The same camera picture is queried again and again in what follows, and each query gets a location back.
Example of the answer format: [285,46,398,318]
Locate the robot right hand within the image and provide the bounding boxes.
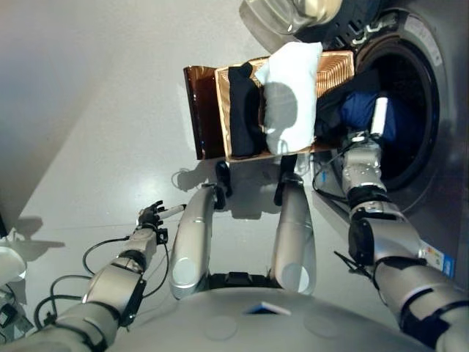
[345,96,390,143]

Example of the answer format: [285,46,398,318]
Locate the black garment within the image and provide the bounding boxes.
[227,61,268,158]
[314,68,380,137]

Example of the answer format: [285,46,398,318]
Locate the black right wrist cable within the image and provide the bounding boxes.
[311,146,352,201]

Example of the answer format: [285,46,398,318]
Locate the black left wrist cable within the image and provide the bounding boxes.
[32,236,171,331]

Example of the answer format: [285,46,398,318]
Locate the dark grey washing machine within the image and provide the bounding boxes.
[292,0,469,294]

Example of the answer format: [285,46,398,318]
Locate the silver robot right leg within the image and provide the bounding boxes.
[270,153,318,296]

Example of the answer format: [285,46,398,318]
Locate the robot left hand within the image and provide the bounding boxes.
[137,199,188,230]

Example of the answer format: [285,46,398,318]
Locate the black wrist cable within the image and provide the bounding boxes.
[311,146,352,201]
[32,236,171,331]

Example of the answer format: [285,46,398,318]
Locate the rectangular wicker laundry basket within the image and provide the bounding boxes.
[214,50,355,162]

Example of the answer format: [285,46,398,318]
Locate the navy blue garment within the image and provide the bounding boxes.
[340,90,407,144]

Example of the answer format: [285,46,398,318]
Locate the blue energy label sticker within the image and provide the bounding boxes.
[420,241,456,276]

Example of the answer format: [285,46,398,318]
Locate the white garment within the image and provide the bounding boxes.
[254,41,324,154]

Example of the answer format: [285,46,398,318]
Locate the white round object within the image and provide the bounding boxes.
[0,246,27,283]

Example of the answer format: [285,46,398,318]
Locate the round glass washing machine door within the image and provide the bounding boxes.
[238,0,389,56]

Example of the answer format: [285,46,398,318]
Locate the brown wooden stool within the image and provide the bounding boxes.
[182,65,230,161]

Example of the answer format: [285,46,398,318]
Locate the grey robot torso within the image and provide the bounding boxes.
[106,271,440,352]

